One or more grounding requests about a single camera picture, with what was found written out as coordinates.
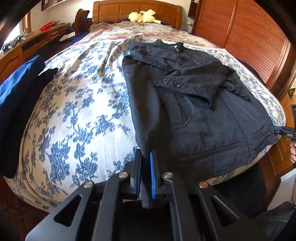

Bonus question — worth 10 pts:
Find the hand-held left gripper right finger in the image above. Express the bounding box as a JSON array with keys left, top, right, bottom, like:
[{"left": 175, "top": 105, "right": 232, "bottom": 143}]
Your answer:
[{"left": 150, "top": 149, "right": 270, "bottom": 241}]

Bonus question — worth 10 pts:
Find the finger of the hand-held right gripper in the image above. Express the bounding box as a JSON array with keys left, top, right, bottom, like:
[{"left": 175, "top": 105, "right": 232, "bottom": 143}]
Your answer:
[{"left": 274, "top": 126, "right": 296, "bottom": 139}]

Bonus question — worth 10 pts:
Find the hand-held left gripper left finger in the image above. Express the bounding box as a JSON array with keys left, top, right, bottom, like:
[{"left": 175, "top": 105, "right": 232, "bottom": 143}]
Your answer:
[{"left": 24, "top": 149, "right": 142, "bottom": 241}]

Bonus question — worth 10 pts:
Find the black jacket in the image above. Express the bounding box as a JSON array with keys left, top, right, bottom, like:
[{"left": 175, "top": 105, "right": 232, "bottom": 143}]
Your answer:
[{"left": 122, "top": 39, "right": 279, "bottom": 209}]

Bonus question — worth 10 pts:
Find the blue floral blanket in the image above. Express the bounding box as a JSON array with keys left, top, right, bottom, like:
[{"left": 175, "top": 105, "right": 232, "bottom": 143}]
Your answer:
[{"left": 5, "top": 32, "right": 286, "bottom": 212}]

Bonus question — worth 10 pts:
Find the person's jeans leg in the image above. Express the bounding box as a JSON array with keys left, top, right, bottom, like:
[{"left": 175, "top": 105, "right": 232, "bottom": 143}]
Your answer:
[{"left": 264, "top": 201, "right": 296, "bottom": 241}]

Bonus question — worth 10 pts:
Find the wooden slatted wardrobe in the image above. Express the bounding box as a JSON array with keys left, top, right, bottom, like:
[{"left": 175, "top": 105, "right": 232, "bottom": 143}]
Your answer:
[{"left": 188, "top": 0, "right": 293, "bottom": 96}]

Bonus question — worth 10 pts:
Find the black folded garment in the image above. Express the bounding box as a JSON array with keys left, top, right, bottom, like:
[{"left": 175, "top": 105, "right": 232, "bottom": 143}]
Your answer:
[{"left": 0, "top": 68, "right": 59, "bottom": 179}]

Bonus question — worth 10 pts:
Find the pink floral quilt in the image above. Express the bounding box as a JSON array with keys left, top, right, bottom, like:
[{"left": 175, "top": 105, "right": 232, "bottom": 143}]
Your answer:
[{"left": 89, "top": 21, "right": 220, "bottom": 50}]

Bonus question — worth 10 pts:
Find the blue folded garment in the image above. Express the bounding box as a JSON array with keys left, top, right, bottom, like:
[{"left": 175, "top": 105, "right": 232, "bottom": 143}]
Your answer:
[{"left": 0, "top": 55, "right": 46, "bottom": 121}]

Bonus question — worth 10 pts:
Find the yellow plush toy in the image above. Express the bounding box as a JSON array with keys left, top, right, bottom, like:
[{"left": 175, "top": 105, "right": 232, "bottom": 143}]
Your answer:
[{"left": 128, "top": 9, "right": 162, "bottom": 24}]

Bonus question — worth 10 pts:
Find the wooden chair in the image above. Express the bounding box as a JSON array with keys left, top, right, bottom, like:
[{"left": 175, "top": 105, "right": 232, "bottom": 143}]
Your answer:
[{"left": 74, "top": 9, "right": 93, "bottom": 35}]

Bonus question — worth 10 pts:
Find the wooden headboard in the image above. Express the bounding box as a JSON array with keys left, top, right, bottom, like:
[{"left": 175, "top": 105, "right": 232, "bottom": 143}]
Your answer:
[{"left": 92, "top": 0, "right": 183, "bottom": 29}]

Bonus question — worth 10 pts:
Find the wooden desk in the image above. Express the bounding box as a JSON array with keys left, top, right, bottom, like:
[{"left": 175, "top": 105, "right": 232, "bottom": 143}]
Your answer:
[{"left": 0, "top": 23, "right": 75, "bottom": 81}]

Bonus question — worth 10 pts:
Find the black metal device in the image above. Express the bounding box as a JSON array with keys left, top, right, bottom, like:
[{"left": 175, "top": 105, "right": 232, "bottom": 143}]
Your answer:
[{"left": 2, "top": 35, "right": 27, "bottom": 50}]

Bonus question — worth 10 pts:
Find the window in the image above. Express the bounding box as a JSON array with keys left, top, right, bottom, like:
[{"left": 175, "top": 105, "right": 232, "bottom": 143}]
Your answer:
[{"left": 5, "top": 11, "right": 32, "bottom": 45}]

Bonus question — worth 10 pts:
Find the framed wall picture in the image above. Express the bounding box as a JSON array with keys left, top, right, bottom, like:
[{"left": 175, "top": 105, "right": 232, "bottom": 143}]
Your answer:
[{"left": 41, "top": 0, "right": 67, "bottom": 11}]

